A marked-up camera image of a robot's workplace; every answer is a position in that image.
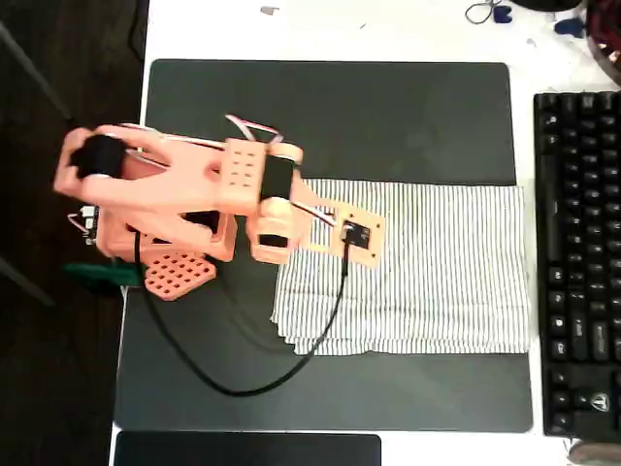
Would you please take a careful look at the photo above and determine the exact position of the striped white cloth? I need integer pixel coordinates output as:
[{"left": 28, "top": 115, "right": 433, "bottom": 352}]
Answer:
[{"left": 269, "top": 178, "right": 533, "bottom": 356}]

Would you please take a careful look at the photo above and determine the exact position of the black desk mat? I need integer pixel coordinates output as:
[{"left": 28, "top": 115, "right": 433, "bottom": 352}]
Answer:
[{"left": 112, "top": 57, "right": 535, "bottom": 434}]

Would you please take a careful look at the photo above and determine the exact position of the green table clamp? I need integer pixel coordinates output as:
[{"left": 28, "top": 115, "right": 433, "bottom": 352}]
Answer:
[{"left": 65, "top": 261, "right": 146, "bottom": 292}]

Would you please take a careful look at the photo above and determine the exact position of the motor controller board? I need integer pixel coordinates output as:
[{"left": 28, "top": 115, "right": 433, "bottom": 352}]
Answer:
[{"left": 67, "top": 206, "right": 102, "bottom": 247}]

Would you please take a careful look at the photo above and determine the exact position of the grey metal chair leg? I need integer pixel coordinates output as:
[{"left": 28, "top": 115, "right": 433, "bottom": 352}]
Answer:
[
  {"left": 0, "top": 21, "right": 74, "bottom": 122},
  {"left": 0, "top": 256, "right": 55, "bottom": 308}
]

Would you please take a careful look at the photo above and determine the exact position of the black keyboard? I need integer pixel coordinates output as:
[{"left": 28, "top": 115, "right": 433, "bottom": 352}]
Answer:
[{"left": 532, "top": 90, "right": 621, "bottom": 437}]

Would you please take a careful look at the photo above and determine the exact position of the white plastic bag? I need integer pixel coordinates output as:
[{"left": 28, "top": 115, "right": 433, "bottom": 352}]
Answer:
[{"left": 494, "top": 31, "right": 607, "bottom": 91}]

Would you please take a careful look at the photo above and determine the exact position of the black round object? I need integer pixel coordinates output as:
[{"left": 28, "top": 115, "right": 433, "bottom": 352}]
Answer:
[{"left": 511, "top": 0, "right": 583, "bottom": 14}]

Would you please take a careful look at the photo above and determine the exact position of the dark red round object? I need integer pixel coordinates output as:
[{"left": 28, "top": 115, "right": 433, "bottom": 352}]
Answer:
[{"left": 584, "top": 0, "right": 621, "bottom": 88}]

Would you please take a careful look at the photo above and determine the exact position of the brown rounded object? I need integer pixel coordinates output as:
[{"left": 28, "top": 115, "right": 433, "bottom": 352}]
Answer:
[{"left": 567, "top": 439, "right": 621, "bottom": 466}]

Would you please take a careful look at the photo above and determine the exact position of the black camera board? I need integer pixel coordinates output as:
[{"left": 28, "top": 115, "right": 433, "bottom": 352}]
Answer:
[{"left": 342, "top": 220, "right": 373, "bottom": 247}]

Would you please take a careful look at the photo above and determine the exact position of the white red servo cable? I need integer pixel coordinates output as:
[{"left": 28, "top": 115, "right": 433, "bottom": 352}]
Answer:
[{"left": 225, "top": 115, "right": 337, "bottom": 227}]

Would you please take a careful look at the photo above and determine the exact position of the black camera cable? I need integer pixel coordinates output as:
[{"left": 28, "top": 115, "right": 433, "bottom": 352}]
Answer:
[{"left": 129, "top": 225, "right": 355, "bottom": 397}]

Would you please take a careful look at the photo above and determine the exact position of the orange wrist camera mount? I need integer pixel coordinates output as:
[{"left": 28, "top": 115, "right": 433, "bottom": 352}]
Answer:
[{"left": 305, "top": 204, "right": 388, "bottom": 272}]

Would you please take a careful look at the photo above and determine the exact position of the orange perforated base plate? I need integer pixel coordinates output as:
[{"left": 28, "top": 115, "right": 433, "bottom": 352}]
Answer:
[{"left": 142, "top": 251, "right": 217, "bottom": 302}]

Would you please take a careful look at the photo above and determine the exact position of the olive cord loop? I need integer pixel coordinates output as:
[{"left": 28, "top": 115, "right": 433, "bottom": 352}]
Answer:
[{"left": 464, "top": 0, "right": 506, "bottom": 25}]

